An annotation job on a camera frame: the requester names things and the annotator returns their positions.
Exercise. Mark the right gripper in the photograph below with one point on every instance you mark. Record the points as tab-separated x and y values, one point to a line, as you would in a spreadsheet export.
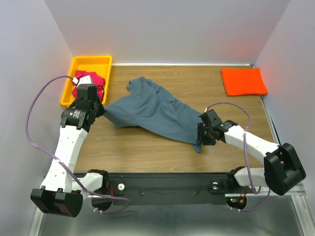
202	134

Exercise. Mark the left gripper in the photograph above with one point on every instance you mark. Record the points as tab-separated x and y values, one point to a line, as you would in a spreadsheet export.
100	109

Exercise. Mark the grey-blue t-shirt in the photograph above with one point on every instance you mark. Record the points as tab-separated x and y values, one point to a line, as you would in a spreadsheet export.
152	107

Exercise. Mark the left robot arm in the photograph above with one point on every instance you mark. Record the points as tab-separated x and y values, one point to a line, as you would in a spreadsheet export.
59	193

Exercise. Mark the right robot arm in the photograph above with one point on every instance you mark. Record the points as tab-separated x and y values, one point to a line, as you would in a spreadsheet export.
282	169

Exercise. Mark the magenta t-shirt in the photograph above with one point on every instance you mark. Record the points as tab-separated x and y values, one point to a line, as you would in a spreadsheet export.
96	79

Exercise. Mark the yellow plastic bin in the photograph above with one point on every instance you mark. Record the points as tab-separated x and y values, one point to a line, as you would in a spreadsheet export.
101	65

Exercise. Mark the folded orange t-shirt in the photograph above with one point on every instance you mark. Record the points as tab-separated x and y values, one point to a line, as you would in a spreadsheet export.
239	82

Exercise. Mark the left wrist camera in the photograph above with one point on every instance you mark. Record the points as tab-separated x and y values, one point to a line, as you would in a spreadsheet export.
83	80

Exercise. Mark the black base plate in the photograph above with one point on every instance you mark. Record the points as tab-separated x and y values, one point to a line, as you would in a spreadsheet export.
153	189

